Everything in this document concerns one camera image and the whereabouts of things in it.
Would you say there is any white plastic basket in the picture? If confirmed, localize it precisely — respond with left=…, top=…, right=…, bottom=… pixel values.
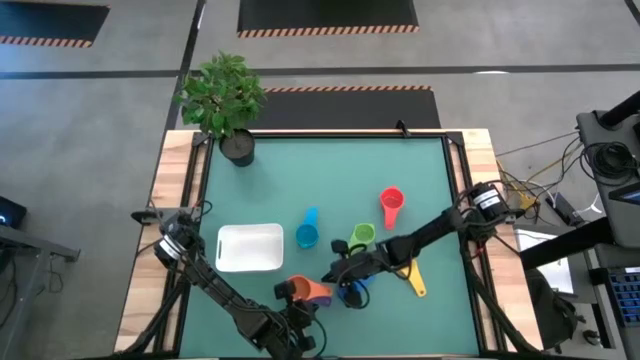
left=214, top=222, right=285, bottom=274

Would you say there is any black power strip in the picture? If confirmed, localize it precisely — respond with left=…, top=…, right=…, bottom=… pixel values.
left=544, top=192, right=581, bottom=227

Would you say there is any green measuring cup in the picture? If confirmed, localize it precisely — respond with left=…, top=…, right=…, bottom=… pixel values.
left=344, top=222, right=377, bottom=256

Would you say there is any blue measuring cup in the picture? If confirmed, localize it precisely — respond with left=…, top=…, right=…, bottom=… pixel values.
left=337, top=273, right=376, bottom=305

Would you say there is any black floor mat striped edge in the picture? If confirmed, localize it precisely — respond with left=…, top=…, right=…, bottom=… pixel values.
left=0, top=0, right=111, bottom=49
left=236, top=0, right=420, bottom=40
left=249, top=84, right=442, bottom=130

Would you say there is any gray desk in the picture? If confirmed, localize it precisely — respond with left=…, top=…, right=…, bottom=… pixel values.
left=0, top=224, right=81, bottom=360

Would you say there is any coiled black cable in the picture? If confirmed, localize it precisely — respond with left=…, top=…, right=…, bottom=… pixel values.
left=582, top=141, right=639, bottom=187

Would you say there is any red measuring cup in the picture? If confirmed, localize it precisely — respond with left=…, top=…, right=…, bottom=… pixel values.
left=378, top=185, right=405, bottom=231

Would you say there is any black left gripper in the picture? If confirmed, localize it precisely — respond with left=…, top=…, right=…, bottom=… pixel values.
left=272, top=279, right=321, bottom=359

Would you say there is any white paper sheet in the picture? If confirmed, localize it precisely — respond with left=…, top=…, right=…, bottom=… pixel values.
left=513, top=228, right=576, bottom=295

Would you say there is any black plant pot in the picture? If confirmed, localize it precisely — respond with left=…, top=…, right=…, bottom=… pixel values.
left=218, top=128, right=256, bottom=168

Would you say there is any black desk bar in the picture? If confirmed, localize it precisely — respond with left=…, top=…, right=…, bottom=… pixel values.
left=519, top=217, right=616, bottom=271

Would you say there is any black backpack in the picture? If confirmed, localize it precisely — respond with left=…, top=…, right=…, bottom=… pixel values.
left=524, top=268, right=586, bottom=351

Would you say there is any green leafy plant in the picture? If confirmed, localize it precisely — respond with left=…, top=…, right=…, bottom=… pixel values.
left=173, top=49, right=268, bottom=140

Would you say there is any orange measuring cup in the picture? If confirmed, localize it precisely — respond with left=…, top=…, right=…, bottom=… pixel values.
left=288, top=274, right=334, bottom=304

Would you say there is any black monitor with blue light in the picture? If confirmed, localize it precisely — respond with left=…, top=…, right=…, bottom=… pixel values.
left=0, top=195, right=29, bottom=230

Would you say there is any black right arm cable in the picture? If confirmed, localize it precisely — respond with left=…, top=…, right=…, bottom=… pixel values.
left=344, top=279, right=372, bottom=311

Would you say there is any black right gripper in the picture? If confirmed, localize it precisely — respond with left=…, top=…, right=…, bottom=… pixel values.
left=322, top=239, right=397, bottom=309

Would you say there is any backlit keyboard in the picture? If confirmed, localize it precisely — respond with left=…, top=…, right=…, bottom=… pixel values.
left=607, top=265, right=640, bottom=329

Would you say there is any black table frame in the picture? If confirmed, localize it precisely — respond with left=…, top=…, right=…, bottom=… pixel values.
left=117, top=129, right=544, bottom=360

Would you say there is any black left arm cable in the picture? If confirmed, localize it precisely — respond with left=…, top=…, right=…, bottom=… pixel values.
left=310, top=318, right=329, bottom=359

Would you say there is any black table clamp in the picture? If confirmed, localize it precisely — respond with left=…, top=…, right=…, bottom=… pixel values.
left=130, top=208, right=166, bottom=226

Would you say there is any green table mat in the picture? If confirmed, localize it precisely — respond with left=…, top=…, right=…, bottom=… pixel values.
left=178, top=137, right=481, bottom=357

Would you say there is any laptop with blue screen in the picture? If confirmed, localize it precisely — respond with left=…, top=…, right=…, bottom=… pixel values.
left=607, top=182, right=640, bottom=206

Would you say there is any teal measuring cup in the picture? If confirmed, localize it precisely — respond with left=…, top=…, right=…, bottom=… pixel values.
left=294, top=206, right=321, bottom=250

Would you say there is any yellow measuring cup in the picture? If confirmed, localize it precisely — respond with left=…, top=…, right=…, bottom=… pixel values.
left=398, top=257, right=428, bottom=299

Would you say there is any gray equipment cart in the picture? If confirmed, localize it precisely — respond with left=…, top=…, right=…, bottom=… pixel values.
left=574, top=89, right=640, bottom=251

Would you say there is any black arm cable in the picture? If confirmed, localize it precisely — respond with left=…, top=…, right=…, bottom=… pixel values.
left=344, top=279, right=372, bottom=311
left=310, top=318, right=329, bottom=359

